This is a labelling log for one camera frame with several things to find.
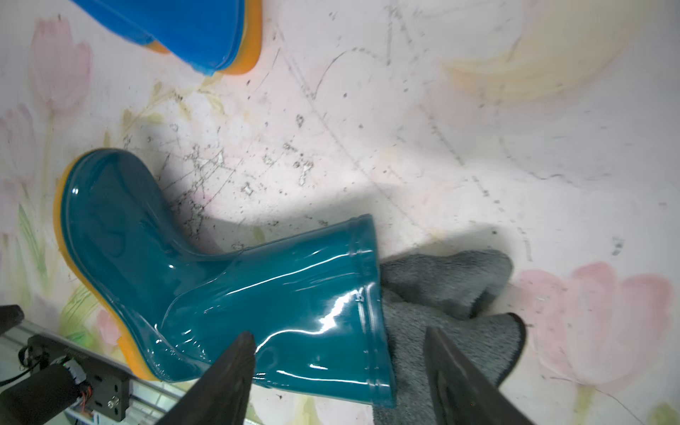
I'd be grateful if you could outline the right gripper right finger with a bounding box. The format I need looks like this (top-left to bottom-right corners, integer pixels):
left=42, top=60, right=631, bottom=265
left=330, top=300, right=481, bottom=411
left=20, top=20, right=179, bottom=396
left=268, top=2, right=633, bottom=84
left=423, top=327, right=531, bottom=425

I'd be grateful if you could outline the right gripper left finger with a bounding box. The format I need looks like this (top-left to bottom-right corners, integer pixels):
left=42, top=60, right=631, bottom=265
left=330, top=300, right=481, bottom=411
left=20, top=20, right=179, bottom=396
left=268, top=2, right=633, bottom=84
left=158, top=332, right=256, bottom=425

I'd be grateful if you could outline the grey blue microfibre cloth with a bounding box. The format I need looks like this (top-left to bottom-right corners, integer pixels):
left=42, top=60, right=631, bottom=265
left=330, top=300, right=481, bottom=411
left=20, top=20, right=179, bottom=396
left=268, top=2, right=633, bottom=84
left=373, top=250, right=526, bottom=424

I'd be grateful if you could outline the green rubber boot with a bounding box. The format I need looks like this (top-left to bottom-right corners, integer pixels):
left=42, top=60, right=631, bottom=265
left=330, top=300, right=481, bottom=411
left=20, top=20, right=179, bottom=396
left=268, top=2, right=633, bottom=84
left=53, top=149, right=396, bottom=407

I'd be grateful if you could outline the blue rubber boot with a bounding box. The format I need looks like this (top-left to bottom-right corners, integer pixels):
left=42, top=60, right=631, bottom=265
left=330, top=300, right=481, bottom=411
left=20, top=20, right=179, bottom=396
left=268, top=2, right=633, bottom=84
left=75, top=0, right=263, bottom=76

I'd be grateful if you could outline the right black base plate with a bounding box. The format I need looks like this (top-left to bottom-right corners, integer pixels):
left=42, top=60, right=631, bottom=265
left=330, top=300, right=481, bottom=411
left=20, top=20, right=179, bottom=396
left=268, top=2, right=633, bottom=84
left=27, top=334, right=131, bottom=423

